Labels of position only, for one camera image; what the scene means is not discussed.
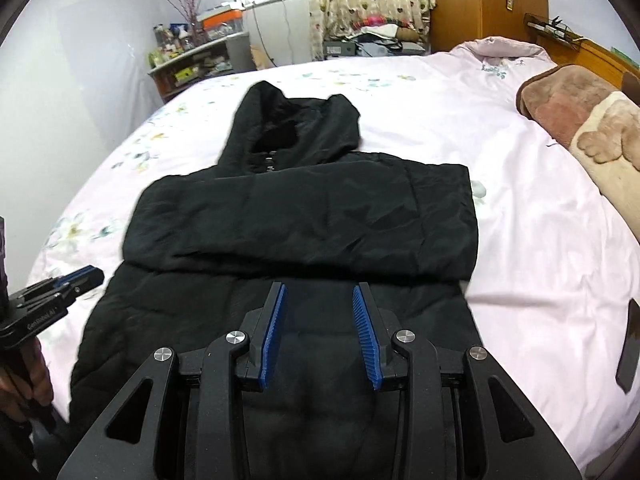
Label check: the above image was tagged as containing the black hooded puffer jacket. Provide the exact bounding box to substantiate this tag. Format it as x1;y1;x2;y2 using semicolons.
70;82;480;479

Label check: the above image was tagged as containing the clothes pile by curtain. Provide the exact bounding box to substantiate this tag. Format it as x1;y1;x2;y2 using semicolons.
321;16;431;60

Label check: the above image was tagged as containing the left hand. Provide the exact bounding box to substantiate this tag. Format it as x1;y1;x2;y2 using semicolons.
1;338;54;424

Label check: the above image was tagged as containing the pink floral duvet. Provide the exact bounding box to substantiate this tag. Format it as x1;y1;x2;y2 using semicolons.
29;37;639;468

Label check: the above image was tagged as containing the wooden shelf unit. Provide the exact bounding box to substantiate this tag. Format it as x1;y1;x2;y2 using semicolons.
149;32;256;104

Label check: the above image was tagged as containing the brown bear print blanket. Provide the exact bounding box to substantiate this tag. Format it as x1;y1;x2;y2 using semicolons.
516;65;639;235

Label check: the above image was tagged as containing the orange lidded storage box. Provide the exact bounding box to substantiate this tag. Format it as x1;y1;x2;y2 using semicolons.
196;3;243;39

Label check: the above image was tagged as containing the wooden headboard shelf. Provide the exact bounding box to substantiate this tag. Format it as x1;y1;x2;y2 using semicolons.
524;13;639;90

